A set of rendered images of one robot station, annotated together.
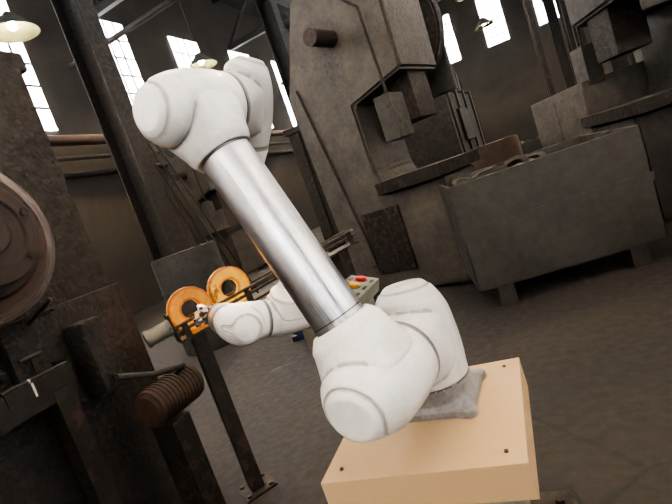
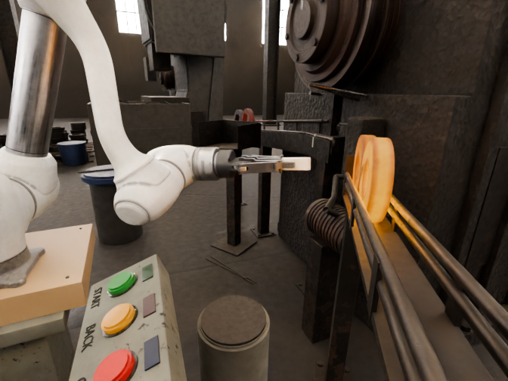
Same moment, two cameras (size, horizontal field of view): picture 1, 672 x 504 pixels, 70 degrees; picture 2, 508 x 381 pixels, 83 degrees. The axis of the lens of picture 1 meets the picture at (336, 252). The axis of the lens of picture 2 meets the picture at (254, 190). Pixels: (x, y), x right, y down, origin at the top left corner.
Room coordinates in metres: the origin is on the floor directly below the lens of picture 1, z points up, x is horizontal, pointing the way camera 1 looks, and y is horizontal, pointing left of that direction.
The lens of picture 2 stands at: (1.91, -0.11, 0.87)
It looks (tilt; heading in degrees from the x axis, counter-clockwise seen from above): 19 degrees down; 133
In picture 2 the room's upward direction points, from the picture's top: 1 degrees clockwise
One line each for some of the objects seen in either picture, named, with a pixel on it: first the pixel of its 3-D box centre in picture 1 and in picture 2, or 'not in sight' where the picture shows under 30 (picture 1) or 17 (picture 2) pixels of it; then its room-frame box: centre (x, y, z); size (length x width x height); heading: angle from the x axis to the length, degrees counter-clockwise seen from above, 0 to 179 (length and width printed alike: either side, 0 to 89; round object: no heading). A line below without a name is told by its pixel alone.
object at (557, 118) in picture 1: (595, 146); not in sight; (4.21, -2.48, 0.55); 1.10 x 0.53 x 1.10; 175
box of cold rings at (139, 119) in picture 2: not in sight; (142, 131); (-1.48, 1.50, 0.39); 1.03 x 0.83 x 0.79; 69
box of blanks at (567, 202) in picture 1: (536, 213); not in sight; (2.96, -1.28, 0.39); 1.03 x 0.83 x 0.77; 80
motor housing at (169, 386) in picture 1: (193, 448); (330, 280); (1.54, 0.67, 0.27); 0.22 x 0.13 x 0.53; 155
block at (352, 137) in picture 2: (93, 356); (362, 153); (1.52, 0.85, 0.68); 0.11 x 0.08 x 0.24; 65
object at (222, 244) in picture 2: not in sight; (230, 187); (0.76, 0.92, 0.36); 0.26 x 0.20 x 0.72; 10
